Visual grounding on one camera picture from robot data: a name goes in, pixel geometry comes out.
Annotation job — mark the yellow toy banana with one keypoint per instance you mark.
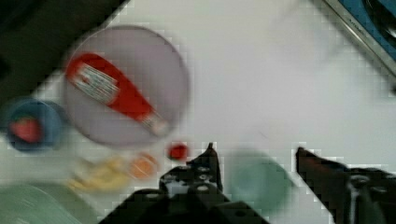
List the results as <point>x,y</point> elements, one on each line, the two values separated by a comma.
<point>102,176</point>

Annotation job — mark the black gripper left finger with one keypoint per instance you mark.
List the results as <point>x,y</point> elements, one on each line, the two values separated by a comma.
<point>187,194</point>

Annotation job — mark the green cup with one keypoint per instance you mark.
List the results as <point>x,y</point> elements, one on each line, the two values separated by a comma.
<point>256,179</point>

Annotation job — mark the blue dish rack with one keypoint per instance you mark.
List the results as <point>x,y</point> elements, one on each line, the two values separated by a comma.
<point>371,24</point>

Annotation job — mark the red toy strawberry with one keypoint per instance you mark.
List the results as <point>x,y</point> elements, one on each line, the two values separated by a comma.
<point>27,129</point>

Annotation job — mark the blue small bowl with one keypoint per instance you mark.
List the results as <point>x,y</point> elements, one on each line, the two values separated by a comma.
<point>49,115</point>

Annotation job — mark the small red toy fruit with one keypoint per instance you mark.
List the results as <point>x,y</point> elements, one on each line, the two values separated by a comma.
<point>178,152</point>

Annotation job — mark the green strainer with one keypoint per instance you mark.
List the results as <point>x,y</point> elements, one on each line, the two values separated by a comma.
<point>43,203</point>

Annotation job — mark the grey round plate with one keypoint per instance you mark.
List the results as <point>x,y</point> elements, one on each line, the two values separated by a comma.
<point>152,64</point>

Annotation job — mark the orange toy fruit half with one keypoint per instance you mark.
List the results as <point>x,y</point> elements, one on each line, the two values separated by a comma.
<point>143,167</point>

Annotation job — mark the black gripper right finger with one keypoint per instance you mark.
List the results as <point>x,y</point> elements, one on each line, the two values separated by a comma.
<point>351,195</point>

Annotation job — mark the red ketchup bottle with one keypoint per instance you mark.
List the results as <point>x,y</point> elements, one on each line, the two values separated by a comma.
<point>106,84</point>

